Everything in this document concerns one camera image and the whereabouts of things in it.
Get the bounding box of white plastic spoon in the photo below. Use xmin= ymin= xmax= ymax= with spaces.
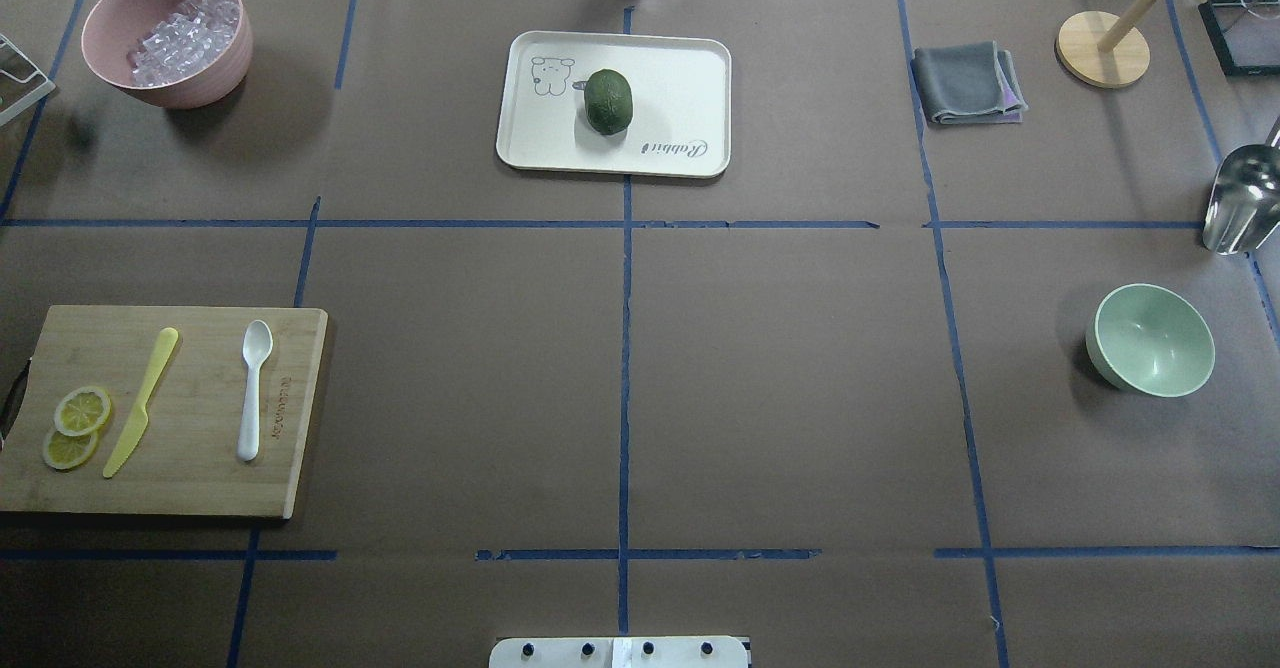
xmin=236 ymin=320 xmax=274 ymax=463

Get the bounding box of light green bowl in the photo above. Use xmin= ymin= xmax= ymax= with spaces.
xmin=1084 ymin=282 xmax=1216 ymax=398

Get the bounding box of pink bowl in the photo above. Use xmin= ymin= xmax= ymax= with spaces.
xmin=81 ymin=0 xmax=253 ymax=109

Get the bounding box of green avocado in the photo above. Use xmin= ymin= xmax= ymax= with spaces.
xmin=582 ymin=68 xmax=635 ymax=136

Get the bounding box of white rabbit tray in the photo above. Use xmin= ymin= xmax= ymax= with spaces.
xmin=495 ymin=31 xmax=732 ymax=179

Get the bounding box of grey folded cloth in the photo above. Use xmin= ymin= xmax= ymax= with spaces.
xmin=911 ymin=42 xmax=1029 ymax=125

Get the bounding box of bamboo cutting board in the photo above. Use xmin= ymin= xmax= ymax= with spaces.
xmin=1 ymin=305 xmax=329 ymax=520

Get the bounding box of yellow plastic knife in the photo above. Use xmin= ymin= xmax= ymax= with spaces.
xmin=102 ymin=326 xmax=180 ymax=479

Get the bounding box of clear ice cubes pile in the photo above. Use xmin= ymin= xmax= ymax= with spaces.
xmin=128 ymin=0 xmax=242 ymax=88

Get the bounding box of wooden stand with pole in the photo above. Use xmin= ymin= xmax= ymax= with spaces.
xmin=1055 ymin=0 xmax=1207 ymax=90

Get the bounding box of upper lemon slice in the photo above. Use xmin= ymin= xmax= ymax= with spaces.
xmin=52 ymin=385 xmax=114 ymax=436

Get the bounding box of lemon slice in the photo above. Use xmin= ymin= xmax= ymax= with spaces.
xmin=42 ymin=427 xmax=100 ymax=471
xmin=52 ymin=385 xmax=114 ymax=436

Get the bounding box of lower lemon slice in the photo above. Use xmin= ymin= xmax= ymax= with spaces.
xmin=42 ymin=427 xmax=100 ymax=471

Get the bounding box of metal scoop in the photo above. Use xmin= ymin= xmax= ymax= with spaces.
xmin=1201 ymin=124 xmax=1279 ymax=255

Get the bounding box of clear tray at edge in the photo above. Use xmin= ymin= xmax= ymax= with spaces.
xmin=0 ymin=35 xmax=56 ymax=127

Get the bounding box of black framed box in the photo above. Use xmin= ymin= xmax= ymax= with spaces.
xmin=1198 ymin=0 xmax=1279 ymax=77

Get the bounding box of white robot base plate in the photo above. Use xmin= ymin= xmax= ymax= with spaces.
xmin=488 ymin=635 xmax=753 ymax=667

